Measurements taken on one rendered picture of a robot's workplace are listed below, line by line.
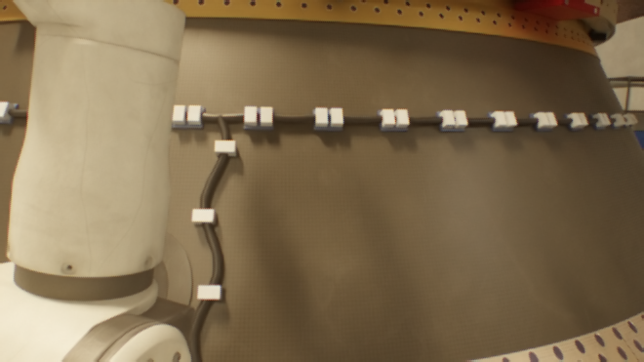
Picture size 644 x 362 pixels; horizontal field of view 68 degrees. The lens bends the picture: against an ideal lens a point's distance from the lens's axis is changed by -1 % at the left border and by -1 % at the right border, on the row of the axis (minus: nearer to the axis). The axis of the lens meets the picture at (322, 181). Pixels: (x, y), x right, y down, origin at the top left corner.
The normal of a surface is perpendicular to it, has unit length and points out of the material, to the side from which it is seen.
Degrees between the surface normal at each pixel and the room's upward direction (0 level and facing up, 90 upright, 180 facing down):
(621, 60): 90
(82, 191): 79
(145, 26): 93
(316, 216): 62
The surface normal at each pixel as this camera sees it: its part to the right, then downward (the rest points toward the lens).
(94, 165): 0.41, -0.03
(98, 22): 0.19, 0.13
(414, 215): 0.25, -0.33
